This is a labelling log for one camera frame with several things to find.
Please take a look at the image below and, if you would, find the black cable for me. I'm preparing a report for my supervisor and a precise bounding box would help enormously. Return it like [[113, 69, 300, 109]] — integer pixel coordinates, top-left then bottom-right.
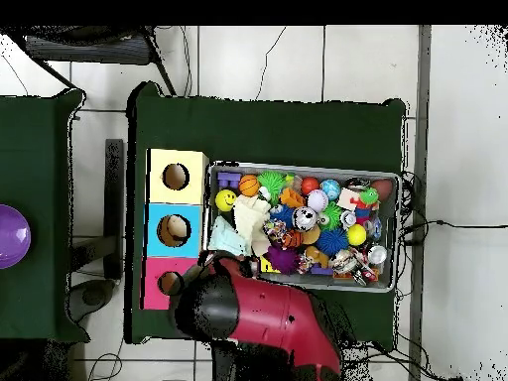
[[400, 219, 508, 245]]

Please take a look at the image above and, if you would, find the purple spiky toy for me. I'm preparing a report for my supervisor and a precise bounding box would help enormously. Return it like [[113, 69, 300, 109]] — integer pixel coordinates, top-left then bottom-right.
[[264, 245, 301, 276]]

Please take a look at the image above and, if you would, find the blue globe ball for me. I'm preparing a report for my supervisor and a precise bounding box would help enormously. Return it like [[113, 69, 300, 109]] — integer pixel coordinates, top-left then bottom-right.
[[319, 179, 342, 201]]

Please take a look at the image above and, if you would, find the blue spiky ball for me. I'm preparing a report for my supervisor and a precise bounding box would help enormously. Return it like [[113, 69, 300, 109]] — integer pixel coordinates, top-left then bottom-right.
[[316, 227, 350, 257]]

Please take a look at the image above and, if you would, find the wooden box with three holes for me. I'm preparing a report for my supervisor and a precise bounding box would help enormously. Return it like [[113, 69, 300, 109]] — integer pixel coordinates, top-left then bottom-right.
[[139, 148, 210, 312]]

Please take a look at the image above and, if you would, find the black chair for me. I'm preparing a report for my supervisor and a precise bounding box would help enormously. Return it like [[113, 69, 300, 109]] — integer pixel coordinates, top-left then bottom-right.
[[7, 25, 178, 96]]

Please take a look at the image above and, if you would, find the crushed silver can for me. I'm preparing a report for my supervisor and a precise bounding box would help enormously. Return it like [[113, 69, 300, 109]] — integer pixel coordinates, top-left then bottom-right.
[[292, 205, 318, 232]]

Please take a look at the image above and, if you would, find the shallow clear mesh bin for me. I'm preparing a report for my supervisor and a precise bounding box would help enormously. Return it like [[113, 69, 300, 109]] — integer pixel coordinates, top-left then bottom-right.
[[201, 160, 403, 294]]

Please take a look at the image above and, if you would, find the cream cloth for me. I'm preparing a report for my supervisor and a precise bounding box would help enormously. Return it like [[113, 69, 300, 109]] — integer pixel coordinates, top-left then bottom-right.
[[232, 193, 273, 257]]

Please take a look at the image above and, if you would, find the light blue cloth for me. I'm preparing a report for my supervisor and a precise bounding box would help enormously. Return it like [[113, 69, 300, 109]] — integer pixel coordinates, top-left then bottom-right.
[[206, 215, 252, 257]]

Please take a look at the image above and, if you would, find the orange striped tiger plush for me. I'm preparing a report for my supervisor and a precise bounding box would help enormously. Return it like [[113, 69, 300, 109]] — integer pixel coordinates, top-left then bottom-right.
[[281, 229, 305, 249]]

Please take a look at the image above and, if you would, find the white baseball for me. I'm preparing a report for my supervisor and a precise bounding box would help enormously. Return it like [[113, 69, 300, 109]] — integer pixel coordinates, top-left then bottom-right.
[[307, 189, 329, 213]]

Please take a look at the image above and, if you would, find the dark green table cloth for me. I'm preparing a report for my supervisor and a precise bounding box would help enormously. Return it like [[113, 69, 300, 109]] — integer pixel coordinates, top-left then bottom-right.
[[124, 80, 407, 345], [0, 87, 90, 343]]

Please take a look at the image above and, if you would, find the purple bowl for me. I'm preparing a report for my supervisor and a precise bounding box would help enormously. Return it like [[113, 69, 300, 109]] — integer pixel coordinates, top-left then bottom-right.
[[0, 203, 32, 270]]

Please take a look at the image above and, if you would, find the yellow smiley ball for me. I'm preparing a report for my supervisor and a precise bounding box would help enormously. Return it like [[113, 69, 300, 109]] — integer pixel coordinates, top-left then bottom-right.
[[214, 189, 238, 212]]

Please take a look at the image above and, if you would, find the small orange basketball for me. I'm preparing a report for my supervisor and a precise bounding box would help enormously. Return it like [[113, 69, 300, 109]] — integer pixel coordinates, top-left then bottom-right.
[[238, 174, 262, 198]]

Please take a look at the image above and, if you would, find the grey stand foot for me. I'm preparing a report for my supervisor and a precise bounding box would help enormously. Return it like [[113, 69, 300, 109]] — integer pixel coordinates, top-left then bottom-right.
[[66, 278, 117, 322]]

